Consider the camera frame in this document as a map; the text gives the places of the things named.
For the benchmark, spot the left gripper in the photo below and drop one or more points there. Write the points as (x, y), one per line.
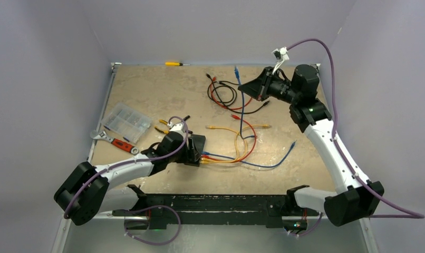
(184, 158)

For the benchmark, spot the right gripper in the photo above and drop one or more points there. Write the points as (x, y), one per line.
(259, 87)

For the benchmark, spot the black network switch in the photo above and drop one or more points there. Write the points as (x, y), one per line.
(195, 148)

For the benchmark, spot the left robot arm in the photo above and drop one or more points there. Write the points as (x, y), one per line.
(89, 189)

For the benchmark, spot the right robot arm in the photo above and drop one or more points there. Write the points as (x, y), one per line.
(353, 197)

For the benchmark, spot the clear plastic parts box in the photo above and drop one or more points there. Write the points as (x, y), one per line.
(126, 122)

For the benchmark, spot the yellow screwdriver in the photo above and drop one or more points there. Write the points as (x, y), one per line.
(175, 64)

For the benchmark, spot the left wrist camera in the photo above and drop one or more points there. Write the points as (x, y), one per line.
(177, 127)

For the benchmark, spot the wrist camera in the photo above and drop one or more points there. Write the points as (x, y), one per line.
(177, 127)
(281, 54)

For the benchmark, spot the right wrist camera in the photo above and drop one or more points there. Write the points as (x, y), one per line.
(281, 54)

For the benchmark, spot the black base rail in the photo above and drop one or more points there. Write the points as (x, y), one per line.
(271, 211)

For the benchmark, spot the red handled adjustable wrench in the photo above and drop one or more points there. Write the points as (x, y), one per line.
(102, 135)

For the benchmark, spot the aluminium table frame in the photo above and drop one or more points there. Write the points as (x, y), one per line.
(90, 190)

